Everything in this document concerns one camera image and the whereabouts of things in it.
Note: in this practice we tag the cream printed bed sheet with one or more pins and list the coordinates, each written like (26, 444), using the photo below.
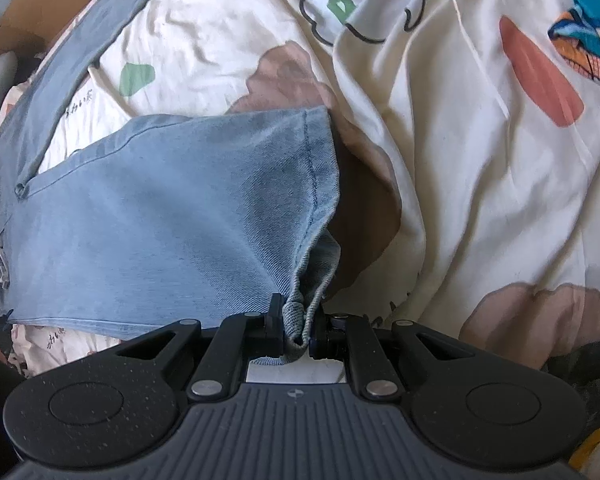
(455, 160)

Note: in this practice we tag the teal printed cloth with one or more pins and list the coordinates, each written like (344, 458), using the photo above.
(592, 35)

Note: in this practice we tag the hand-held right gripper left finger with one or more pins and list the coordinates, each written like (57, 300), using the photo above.
(276, 327)

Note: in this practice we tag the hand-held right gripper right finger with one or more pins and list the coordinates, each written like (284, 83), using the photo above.
(319, 335)

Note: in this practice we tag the brown cardboard box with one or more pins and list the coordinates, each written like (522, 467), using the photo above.
(55, 0)

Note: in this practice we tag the blue denim jeans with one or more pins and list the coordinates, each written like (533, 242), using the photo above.
(180, 220)

